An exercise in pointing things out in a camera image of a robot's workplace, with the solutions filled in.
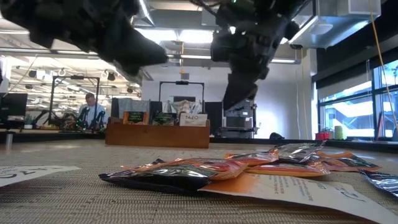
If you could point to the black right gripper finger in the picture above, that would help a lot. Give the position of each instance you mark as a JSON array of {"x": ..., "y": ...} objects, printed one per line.
[
  {"x": 252, "y": 88},
  {"x": 236, "y": 88}
]

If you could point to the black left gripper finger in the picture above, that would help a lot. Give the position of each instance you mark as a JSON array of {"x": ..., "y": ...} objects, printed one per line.
[
  {"x": 133, "y": 46},
  {"x": 129, "y": 68}
]

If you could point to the white Tazo tea packet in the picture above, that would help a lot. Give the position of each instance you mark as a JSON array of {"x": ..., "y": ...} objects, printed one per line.
[
  {"x": 193, "y": 119},
  {"x": 295, "y": 193},
  {"x": 25, "y": 174}
]

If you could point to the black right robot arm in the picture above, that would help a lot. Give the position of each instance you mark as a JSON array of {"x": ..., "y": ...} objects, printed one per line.
[{"x": 280, "y": 6}]

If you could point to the wooden tea organizer box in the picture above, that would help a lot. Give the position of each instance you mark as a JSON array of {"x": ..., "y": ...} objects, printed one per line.
[{"x": 155, "y": 137}]

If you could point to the grey screen cart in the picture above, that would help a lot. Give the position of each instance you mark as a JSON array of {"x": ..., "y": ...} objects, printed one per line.
[{"x": 239, "y": 121}]

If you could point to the black partition panel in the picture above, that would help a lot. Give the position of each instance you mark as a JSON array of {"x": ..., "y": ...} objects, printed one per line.
[
  {"x": 214, "y": 116},
  {"x": 114, "y": 107}
]

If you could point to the grey fabric partition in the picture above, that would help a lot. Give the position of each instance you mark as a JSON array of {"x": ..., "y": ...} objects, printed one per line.
[{"x": 133, "y": 105}]

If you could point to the long tube light strip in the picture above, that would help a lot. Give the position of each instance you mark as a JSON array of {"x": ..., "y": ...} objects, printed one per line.
[{"x": 192, "y": 57}]

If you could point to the person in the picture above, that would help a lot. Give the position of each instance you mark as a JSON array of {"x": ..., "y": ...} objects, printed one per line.
[{"x": 93, "y": 110}]

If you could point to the silver foil sheet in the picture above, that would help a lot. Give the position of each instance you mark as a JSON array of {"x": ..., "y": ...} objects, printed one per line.
[{"x": 183, "y": 106}]

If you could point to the red plastic bin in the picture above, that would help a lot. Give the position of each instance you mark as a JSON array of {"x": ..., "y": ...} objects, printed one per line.
[{"x": 322, "y": 136}]

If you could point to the black desktop monitor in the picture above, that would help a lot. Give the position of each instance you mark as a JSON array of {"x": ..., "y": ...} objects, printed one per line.
[{"x": 14, "y": 104}]

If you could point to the green yellow roll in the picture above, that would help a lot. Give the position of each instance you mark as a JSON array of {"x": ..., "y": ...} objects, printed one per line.
[{"x": 339, "y": 133}]

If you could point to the black framed window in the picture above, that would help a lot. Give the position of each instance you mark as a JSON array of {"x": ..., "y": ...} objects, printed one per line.
[{"x": 348, "y": 115}]

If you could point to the grey woven placemat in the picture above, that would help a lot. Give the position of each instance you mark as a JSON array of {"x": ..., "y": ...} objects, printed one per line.
[{"x": 62, "y": 202}]

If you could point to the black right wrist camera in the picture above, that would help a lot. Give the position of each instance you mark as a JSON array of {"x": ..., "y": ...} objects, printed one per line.
[{"x": 222, "y": 46}]

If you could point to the grey square wall vent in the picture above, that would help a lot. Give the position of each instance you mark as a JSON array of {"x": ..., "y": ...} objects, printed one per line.
[{"x": 185, "y": 76}]

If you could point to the black camera gantry frame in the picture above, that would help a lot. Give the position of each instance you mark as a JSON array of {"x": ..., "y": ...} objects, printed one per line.
[
  {"x": 182, "y": 82},
  {"x": 74, "y": 77}
]

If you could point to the black aluminium table frame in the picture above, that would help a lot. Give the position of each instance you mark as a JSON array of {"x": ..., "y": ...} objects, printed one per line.
[{"x": 342, "y": 143}]

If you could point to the grey metal post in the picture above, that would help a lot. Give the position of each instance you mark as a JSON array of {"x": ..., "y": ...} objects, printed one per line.
[{"x": 9, "y": 140}]

